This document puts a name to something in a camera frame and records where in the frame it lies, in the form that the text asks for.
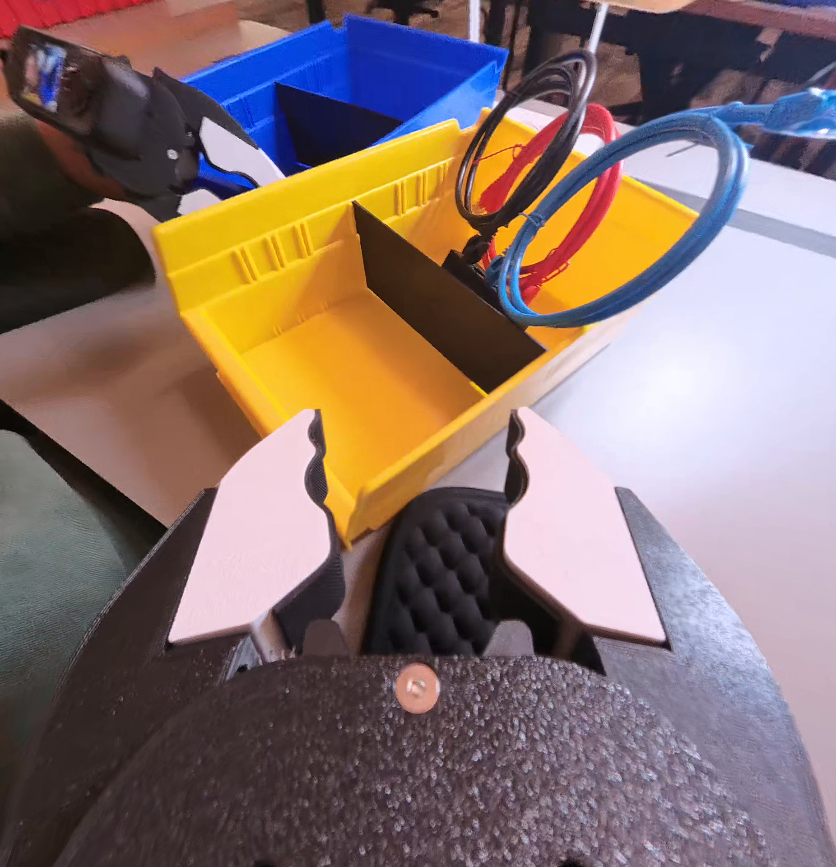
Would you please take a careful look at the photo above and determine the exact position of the person's left hand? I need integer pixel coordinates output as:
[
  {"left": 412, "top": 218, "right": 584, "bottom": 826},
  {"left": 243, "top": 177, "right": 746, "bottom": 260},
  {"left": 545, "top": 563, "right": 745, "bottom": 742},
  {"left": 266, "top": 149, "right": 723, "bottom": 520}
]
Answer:
[{"left": 35, "top": 121, "right": 129, "bottom": 202}]

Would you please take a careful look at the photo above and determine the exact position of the black bin divider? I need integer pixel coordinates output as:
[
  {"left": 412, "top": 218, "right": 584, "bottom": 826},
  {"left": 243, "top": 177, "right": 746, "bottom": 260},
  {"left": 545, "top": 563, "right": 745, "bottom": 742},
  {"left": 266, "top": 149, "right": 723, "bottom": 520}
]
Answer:
[{"left": 352, "top": 200, "right": 548, "bottom": 394}]

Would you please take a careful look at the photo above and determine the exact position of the blue plastic bin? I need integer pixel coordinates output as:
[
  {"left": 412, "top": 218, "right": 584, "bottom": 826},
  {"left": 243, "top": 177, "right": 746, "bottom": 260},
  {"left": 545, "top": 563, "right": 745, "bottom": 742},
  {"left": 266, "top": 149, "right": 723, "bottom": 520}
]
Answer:
[{"left": 180, "top": 14, "right": 511, "bottom": 204}]

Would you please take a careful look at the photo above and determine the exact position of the black ethernet port box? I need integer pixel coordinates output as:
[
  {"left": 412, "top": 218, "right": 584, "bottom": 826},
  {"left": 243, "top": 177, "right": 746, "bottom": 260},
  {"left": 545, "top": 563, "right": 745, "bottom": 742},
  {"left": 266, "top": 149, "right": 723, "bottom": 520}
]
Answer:
[{"left": 441, "top": 249, "right": 527, "bottom": 327}]

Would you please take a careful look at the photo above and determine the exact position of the person's leg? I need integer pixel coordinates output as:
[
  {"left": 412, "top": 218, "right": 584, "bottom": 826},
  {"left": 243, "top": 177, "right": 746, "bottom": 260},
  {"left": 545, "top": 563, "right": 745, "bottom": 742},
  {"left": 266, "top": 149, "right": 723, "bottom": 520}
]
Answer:
[{"left": 0, "top": 427, "right": 170, "bottom": 719}]

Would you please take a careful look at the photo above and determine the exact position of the person's left forearm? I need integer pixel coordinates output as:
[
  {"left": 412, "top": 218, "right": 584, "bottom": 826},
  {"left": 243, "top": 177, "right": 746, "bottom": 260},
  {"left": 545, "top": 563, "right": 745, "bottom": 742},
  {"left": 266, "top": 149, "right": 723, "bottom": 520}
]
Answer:
[{"left": 0, "top": 114, "right": 156, "bottom": 340}]

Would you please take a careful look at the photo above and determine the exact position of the black quilted foam pad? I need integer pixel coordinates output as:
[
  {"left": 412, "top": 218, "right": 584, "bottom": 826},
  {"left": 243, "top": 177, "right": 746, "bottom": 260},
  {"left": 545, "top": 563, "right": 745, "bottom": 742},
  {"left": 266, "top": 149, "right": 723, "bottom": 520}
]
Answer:
[{"left": 366, "top": 485, "right": 511, "bottom": 658}]

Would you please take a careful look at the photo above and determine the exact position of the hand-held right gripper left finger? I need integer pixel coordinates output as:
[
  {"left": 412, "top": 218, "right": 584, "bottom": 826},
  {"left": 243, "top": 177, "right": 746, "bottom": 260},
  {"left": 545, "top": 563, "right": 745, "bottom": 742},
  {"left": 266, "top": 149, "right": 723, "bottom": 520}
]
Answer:
[{"left": 167, "top": 408, "right": 348, "bottom": 655}]

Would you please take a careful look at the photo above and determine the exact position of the dark bin divider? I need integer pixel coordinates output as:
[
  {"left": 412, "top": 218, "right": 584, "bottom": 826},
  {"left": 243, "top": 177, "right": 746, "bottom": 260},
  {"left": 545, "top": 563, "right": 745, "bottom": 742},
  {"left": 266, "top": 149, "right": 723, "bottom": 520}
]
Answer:
[{"left": 275, "top": 82, "right": 403, "bottom": 168}]

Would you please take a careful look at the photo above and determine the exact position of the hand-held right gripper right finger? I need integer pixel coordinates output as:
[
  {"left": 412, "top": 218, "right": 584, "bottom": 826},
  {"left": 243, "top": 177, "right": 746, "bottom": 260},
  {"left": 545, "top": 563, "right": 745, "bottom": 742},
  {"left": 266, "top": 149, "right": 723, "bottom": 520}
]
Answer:
[{"left": 482, "top": 406, "right": 668, "bottom": 659}]

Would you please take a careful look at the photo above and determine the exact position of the yellow plastic bin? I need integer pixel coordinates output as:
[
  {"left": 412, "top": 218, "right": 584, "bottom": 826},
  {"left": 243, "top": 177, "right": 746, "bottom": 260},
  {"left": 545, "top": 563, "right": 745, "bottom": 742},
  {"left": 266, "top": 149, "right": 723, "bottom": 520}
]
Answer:
[{"left": 152, "top": 108, "right": 701, "bottom": 548}]

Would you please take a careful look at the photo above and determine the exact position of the wooden table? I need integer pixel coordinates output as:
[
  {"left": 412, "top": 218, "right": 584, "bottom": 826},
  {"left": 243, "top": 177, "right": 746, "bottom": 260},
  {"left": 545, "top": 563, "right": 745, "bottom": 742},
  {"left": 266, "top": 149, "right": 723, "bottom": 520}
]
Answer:
[{"left": 594, "top": 0, "right": 836, "bottom": 43}]

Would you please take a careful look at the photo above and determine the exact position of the red ethernet cable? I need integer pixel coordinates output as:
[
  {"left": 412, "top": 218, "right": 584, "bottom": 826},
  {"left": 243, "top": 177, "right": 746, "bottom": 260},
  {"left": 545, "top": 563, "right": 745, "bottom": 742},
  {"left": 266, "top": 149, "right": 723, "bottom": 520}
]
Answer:
[{"left": 478, "top": 103, "right": 626, "bottom": 291}]

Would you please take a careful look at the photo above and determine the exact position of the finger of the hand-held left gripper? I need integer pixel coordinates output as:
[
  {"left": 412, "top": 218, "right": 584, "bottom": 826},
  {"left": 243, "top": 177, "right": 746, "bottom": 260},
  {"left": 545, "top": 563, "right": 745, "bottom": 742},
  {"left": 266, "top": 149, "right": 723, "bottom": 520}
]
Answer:
[
  {"left": 176, "top": 186, "right": 224, "bottom": 218},
  {"left": 198, "top": 117, "right": 288, "bottom": 188}
]

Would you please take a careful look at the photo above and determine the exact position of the black ethernet cable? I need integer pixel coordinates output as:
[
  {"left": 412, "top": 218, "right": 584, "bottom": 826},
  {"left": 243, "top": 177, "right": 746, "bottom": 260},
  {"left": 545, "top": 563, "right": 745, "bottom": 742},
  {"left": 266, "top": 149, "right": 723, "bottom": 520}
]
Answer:
[{"left": 455, "top": 50, "right": 599, "bottom": 266}]

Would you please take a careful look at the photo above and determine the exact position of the blue ethernet cable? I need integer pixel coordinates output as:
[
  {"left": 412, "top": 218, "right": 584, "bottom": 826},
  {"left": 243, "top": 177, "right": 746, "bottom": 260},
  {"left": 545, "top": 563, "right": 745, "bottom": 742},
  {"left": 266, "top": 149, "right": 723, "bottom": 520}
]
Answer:
[{"left": 496, "top": 87, "right": 836, "bottom": 331}]

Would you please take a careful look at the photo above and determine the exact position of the red corrugated panel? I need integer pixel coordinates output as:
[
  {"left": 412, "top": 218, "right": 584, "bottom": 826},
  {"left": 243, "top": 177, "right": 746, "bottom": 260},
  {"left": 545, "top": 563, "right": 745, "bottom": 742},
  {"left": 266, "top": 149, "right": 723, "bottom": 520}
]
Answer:
[{"left": 0, "top": 0, "right": 156, "bottom": 43}]

